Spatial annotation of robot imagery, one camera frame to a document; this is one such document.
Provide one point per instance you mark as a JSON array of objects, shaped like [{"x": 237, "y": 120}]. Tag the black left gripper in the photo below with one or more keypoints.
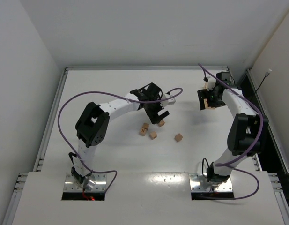
[{"x": 153, "y": 111}]

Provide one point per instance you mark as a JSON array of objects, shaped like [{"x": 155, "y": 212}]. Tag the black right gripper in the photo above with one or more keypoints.
[{"x": 205, "y": 99}]

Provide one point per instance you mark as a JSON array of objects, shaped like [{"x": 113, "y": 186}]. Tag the wooden cube number five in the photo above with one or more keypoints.
[{"x": 161, "y": 123}]

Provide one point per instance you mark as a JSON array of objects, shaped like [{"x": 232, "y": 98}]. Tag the transparent orange plastic box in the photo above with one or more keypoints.
[{"x": 209, "y": 102}]

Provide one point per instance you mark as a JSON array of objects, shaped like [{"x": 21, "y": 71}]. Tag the wooden cube with stripes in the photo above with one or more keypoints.
[{"x": 143, "y": 131}]

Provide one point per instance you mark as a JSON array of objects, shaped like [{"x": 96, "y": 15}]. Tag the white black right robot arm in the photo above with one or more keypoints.
[{"x": 248, "y": 131}]

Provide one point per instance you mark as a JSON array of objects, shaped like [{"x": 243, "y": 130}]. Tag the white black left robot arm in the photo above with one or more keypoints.
[{"x": 92, "y": 125}]

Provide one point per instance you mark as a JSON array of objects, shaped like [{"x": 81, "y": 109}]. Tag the plain wooden cube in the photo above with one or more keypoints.
[{"x": 153, "y": 135}]

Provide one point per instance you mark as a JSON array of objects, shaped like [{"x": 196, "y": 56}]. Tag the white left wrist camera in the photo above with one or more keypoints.
[{"x": 167, "y": 99}]

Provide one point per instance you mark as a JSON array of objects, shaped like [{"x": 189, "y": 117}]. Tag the black cable white plug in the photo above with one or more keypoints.
[{"x": 251, "y": 91}]

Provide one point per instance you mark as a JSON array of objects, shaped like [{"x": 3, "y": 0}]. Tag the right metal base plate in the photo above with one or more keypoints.
[{"x": 200, "y": 185}]

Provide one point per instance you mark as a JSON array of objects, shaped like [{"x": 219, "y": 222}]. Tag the metal base plate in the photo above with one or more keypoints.
[
  {"x": 94, "y": 183},
  {"x": 200, "y": 185}
]

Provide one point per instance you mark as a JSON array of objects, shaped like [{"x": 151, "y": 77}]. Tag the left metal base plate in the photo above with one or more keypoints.
[{"x": 94, "y": 183}]

